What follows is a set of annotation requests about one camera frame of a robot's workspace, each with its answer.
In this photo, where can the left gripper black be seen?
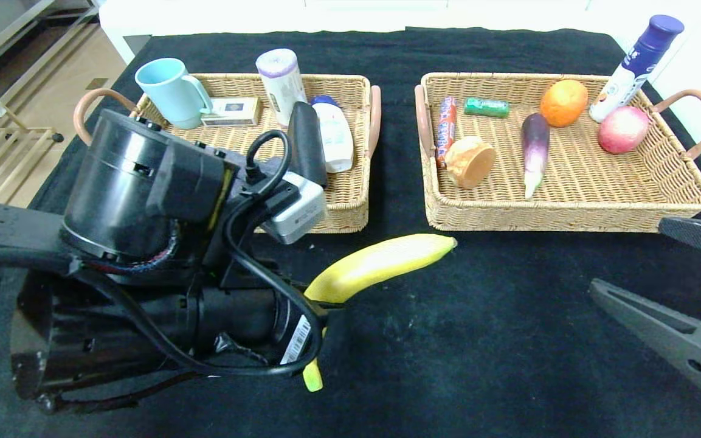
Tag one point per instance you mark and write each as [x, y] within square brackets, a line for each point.
[303, 339]

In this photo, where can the yellow banana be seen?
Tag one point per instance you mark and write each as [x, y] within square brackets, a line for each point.
[380, 264]

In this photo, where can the purple eggplant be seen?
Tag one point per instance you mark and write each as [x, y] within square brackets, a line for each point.
[535, 146]

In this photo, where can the black glasses case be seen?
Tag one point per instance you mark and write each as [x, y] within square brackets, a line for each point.
[307, 140]

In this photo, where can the toy burger bun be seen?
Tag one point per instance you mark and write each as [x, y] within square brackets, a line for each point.
[469, 163]

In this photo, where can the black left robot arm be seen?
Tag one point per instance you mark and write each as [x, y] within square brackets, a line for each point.
[125, 243]

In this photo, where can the red apple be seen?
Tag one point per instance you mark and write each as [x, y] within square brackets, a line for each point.
[622, 129]

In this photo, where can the black tablecloth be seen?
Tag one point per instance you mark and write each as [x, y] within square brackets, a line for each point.
[478, 353]

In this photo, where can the white bottle purple cap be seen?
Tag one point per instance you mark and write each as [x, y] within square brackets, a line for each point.
[630, 72]

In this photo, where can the orange fruit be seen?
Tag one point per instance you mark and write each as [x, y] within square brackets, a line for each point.
[563, 103]

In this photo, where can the white lotion bottle blue cap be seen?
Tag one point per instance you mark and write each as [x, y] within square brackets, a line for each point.
[338, 139]

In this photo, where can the small white card box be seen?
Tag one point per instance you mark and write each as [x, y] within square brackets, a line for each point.
[231, 112]

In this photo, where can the green candy pack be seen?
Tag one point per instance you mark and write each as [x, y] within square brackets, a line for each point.
[487, 108]

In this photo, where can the purple-topped beige roll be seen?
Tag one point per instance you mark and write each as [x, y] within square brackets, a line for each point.
[280, 85]

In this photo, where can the orange-red candy tube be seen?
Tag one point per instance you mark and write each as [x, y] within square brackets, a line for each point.
[446, 121]

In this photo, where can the light blue plastic mug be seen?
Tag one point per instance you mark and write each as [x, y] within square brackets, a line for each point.
[169, 93]

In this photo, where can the light wooden wheeled rack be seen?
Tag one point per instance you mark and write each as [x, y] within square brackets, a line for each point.
[3, 176]

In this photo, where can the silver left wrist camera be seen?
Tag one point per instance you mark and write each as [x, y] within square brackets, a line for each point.
[298, 210]

